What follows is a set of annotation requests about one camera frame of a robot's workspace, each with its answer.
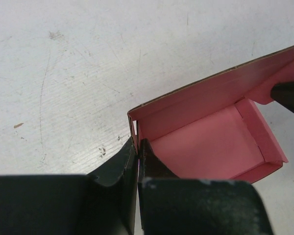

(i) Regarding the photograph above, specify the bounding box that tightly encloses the pink paper box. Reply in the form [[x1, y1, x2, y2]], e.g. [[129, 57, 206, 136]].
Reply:
[[127, 46, 294, 183]]

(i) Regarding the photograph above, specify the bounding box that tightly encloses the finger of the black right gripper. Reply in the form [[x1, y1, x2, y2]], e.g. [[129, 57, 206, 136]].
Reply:
[[270, 81, 294, 113]]

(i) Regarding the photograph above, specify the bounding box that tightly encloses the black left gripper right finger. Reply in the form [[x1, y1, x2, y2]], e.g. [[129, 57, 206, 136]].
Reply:
[[138, 139, 273, 235]]

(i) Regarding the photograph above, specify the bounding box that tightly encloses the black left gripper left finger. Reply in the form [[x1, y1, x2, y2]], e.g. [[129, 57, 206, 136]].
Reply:
[[0, 139, 138, 235]]

